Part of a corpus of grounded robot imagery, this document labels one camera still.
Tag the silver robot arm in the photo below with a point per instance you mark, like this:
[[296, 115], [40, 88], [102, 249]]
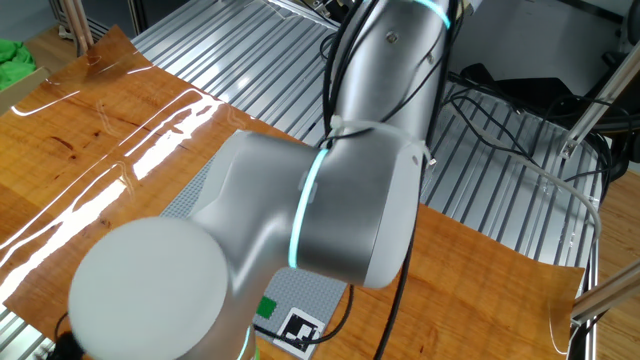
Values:
[[150, 290]]

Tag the grey Lego baseplate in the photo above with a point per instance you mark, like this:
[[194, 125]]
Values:
[[305, 295]]

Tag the green square Lego plate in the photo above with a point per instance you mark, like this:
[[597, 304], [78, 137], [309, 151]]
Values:
[[265, 307]]

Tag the black white fiducial marker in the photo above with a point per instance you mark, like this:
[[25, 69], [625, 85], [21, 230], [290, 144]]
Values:
[[300, 330]]

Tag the wood pattern table mat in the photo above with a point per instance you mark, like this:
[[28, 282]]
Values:
[[475, 300]]

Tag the aluminium extrusion bar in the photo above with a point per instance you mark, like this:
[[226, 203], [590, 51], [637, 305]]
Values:
[[595, 107], [605, 295]]

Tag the cardboard box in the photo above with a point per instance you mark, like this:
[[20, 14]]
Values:
[[20, 90]]

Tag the bright green cloth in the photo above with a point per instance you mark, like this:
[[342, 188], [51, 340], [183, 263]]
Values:
[[12, 60]]

